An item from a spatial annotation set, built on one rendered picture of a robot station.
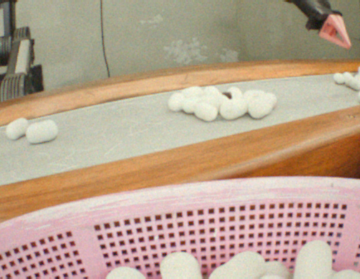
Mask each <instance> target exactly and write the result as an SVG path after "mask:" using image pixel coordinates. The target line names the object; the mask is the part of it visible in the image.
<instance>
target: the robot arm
mask: <svg viewBox="0 0 360 279"><path fill-rule="evenodd" d="M282 1H284V2H288V3H293V4H294V5H295V6H296V7H297V8H298V9H299V10H300V11H301V12H302V13H303V14H304V15H305V16H306V17H307V18H308V21H307V23H306V25H305V27H306V29H308V31H309V30H310V29H312V30H318V33H317V34H318V35H319V36H320V37H321V38H323V39H326V40H329V41H331V42H333V43H335V44H337V45H340V46H341V47H343V48H345V49H349V47H350V46H351V43H350V41H349V39H348V34H347V33H346V30H345V27H344V23H343V19H342V16H343V14H342V13H341V12H340V11H337V10H333V9H332V8H331V5H330V2H328V0H282ZM338 32H339V34H340V35H341V37H342V39H343V40H344V42H342V41H340V40H339V39H337V38H336V37H335V36H336V35H337V33H338Z"/></svg>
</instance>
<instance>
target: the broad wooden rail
mask: <svg viewBox="0 0 360 279"><path fill-rule="evenodd" d="M359 67H360V58H358V59H356V58H354V59H352V58H351V59H348V58H347V59H343V58H342V59H339V58H338V59H300V60H299V59H295V60H292V59H290V60H285V59H284V60H273V61H272V60H268V61H264V60H262V61H239V62H234V61H233V62H226V63H213V64H206V65H193V66H180V67H174V68H167V69H160V70H153V71H145V72H140V73H134V74H127V75H121V76H115V77H108V78H104V79H102V80H95V81H89V82H84V83H78V84H75V85H72V86H62V87H61V88H58V89H52V90H48V91H42V92H37V93H36V94H31V95H23V96H22V97H18V98H13V99H9V100H5V101H1V102H0V127H3V126H6V125H9V124H10V123H11V122H13V121H14V120H18V119H21V118H24V119H26V120H34V119H38V118H41V117H42V116H47V115H54V114H58V113H63V112H67V111H71V110H76V109H81V108H85V107H90V106H95V105H99V104H104V103H110V102H115V101H119V100H125V99H130V98H135V97H141V96H146V95H152V94H157V93H163V92H169V91H179V90H184V89H186V88H188V87H192V86H200V87H202V86H205V87H207V86H217V85H223V84H228V83H230V84H233V83H238V82H243V81H246V82H248V81H262V80H268V79H269V80H272V79H277V78H278V79H281V78H285V77H286V78H290V77H299V76H317V75H329V74H335V73H342V74H343V73H345V72H349V73H350V72H351V73H354V72H356V73H357V72H358V68H359Z"/></svg>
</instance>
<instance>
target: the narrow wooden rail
mask: <svg viewBox="0 0 360 279"><path fill-rule="evenodd" d="M280 176H282V177H294V176H300V177H308V176H310V177H325V178H328V177H332V178H343V179H358V180H360V105H355V106H352V107H348V108H345V109H340V110H333V111H330V112H328V113H323V114H320V115H312V116H309V117H306V118H303V119H297V120H291V121H289V122H286V123H282V124H276V125H270V126H266V127H263V128H259V129H256V130H249V131H246V132H242V133H239V134H235V135H228V136H224V137H221V138H216V139H209V140H205V141H201V142H197V143H193V144H186V145H182V146H178V147H174V148H170V149H166V150H163V151H158V152H155V153H151V154H143V155H140V156H136V157H132V158H128V159H122V160H121V159H118V160H115V161H110V162H107V163H103V164H97V165H94V166H87V167H84V168H80V169H75V170H73V169H72V170H69V171H65V172H62V173H56V174H51V175H49V174H48V175H47V176H43V177H37V178H35V179H28V180H23V181H17V182H16V183H10V184H4V185H0V223H3V222H4V221H5V222H6V221H7V220H9V219H13V218H17V217H21V216H22V215H25V214H28V213H32V212H35V211H39V210H42V209H44V208H49V207H53V206H57V205H60V204H64V203H70V202H73V201H74V202H75V201H78V200H82V199H86V198H94V197H97V196H104V195H106V194H114V193H121V192H125V191H126V192H128V191H134V190H139V189H143V188H158V187H164V186H171V185H179V184H193V183H203V182H207V181H212V180H227V179H247V178H262V177H280Z"/></svg>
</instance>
